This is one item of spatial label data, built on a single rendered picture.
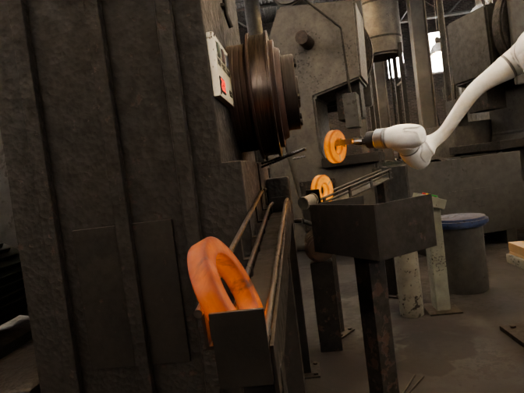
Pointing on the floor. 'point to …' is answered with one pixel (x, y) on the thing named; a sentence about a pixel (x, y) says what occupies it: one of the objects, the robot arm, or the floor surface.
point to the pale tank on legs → (386, 52)
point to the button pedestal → (438, 268)
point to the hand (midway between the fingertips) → (335, 143)
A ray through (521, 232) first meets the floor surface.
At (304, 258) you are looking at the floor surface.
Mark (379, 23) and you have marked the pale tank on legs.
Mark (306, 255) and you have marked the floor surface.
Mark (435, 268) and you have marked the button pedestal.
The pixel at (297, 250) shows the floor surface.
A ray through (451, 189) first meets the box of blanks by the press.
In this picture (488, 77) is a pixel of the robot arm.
